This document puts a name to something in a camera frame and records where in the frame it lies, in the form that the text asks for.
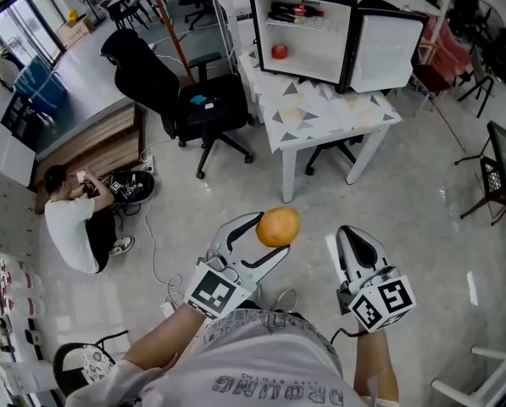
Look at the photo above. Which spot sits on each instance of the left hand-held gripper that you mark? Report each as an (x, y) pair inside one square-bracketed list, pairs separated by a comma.
[(218, 288)]

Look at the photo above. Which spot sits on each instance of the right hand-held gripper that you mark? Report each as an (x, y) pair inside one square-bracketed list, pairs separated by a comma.
[(384, 301)]

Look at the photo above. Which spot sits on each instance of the round orange fruit food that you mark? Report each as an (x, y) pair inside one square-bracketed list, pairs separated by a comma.
[(278, 226)]

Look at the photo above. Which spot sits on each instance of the red apple food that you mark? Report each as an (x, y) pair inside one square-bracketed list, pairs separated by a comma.
[(280, 51)]

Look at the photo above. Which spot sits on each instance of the person's left forearm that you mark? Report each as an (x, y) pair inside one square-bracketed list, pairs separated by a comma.
[(168, 337)]

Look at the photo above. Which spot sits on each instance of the person's right forearm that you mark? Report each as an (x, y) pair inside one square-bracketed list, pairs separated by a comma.
[(373, 363)]

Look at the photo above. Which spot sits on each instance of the white table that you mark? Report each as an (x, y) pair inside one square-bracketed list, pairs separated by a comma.
[(288, 172)]

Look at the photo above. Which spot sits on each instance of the black wheeled chair base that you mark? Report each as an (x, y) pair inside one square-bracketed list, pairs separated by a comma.
[(331, 153)]

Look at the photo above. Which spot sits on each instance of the black oval basket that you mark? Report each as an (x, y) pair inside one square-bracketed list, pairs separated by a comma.
[(144, 189)]

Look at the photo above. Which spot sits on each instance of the person's white printed shirt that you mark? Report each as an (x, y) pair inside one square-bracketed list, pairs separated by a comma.
[(257, 367)]

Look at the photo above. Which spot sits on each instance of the white power strip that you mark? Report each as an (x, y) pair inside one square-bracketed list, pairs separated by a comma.
[(148, 163)]

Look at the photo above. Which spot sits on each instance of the black office chair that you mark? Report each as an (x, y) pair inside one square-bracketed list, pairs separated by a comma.
[(210, 113)]

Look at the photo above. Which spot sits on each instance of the triangle patterned tablecloth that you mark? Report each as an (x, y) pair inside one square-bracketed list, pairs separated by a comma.
[(303, 113)]

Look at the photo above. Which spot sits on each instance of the teal item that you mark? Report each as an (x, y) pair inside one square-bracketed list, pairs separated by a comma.
[(198, 99)]

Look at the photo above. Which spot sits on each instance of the wooden platform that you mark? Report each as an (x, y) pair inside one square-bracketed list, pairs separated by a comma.
[(104, 142)]

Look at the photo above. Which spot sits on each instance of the white chair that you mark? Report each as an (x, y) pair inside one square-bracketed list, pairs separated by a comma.
[(490, 384)]

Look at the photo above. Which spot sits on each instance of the red chair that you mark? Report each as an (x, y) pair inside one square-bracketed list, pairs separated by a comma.
[(445, 57)]

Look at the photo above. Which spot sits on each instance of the black chair with patterned cushion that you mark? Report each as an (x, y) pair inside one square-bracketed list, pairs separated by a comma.
[(66, 367)]

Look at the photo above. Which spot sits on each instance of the dark soda bottle red label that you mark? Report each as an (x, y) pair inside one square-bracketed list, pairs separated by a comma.
[(284, 18), (303, 10)]

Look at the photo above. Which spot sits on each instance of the orange pole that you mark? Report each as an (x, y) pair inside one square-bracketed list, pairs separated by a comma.
[(170, 28)]

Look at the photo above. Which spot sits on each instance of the white cabinet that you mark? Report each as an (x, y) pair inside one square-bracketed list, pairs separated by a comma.
[(7, 151)]

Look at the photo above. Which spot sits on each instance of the blue bin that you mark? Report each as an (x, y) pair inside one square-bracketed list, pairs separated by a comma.
[(40, 85)]

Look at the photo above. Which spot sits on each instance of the cardboard box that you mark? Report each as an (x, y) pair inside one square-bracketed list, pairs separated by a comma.
[(75, 30)]

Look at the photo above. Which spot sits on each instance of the white shelf frame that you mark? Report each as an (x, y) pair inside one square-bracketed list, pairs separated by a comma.
[(223, 23)]

